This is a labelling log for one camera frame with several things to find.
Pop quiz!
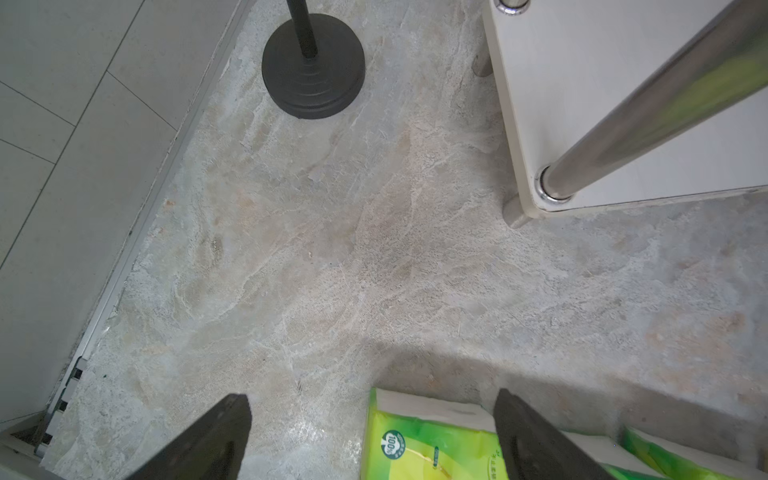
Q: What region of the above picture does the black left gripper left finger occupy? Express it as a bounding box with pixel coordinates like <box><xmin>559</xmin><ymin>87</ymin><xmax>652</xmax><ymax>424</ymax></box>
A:
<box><xmin>129</xmin><ymin>394</ymin><xmax>252</xmax><ymax>480</ymax></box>

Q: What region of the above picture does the green tissue pack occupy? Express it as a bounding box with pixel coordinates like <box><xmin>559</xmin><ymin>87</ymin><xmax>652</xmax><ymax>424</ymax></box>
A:
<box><xmin>622</xmin><ymin>428</ymin><xmax>767</xmax><ymax>480</ymax></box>
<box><xmin>360</xmin><ymin>388</ymin><xmax>659</xmax><ymax>479</ymax></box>

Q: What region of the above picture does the left green tissue pack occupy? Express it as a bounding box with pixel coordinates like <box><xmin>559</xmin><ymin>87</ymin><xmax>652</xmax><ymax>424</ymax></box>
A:
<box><xmin>360</xmin><ymin>388</ymin><xmax>659</xmax><ymax>479</ymax></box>

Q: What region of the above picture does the white two-tier shelf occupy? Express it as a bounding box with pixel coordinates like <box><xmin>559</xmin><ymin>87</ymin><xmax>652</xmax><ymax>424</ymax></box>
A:
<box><xmin>475</xmin><ymin>1</ymin><xmax>767</xmax><ymax>227</ymax></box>

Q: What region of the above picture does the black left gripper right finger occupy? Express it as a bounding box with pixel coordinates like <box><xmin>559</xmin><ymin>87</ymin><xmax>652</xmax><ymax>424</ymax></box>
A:
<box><xmin>493</xmin><ymin>389</ymin><xmax>612</xmax><ymax>480</ymax></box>

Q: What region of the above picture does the middle green tissue pack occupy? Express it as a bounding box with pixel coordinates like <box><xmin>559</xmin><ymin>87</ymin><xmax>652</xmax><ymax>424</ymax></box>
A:
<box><xmin>622</xmin><ymin>428</ymin><xmax>767</xmax><ymax>480</ymax></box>

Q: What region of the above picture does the black microphone stand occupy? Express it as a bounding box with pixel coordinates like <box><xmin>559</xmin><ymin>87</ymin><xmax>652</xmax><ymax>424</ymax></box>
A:
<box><xmin>261</xmin><ymin>0</ymin><xmax>366</xmax><ymax>120</ymax></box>

